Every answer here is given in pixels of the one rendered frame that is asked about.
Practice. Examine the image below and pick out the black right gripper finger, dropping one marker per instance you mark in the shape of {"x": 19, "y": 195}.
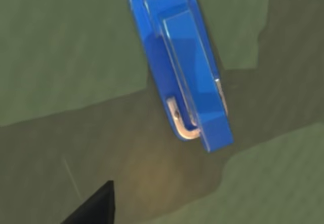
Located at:
{"x": 97, "y": 206}

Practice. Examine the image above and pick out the blue plastic stapler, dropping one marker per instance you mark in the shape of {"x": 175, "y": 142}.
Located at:
{"x": 177, "y": 64}

